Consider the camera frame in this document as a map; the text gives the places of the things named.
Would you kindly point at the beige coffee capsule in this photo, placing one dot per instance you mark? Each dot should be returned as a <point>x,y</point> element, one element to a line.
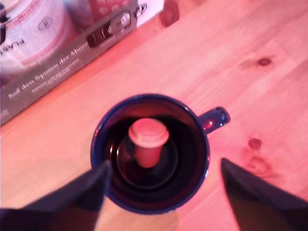
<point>149,142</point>

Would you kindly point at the glass jar with red label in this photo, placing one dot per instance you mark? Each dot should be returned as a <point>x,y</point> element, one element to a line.
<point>106,9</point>

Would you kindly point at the glass jar with black scribble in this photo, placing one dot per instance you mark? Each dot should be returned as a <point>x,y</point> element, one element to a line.
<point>33,36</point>

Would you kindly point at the grey cardboard jar tray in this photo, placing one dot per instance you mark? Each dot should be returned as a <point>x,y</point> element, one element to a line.
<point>72,55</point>

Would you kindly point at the dark blue Elwood mug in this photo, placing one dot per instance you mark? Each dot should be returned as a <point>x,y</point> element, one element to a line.
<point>154,192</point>

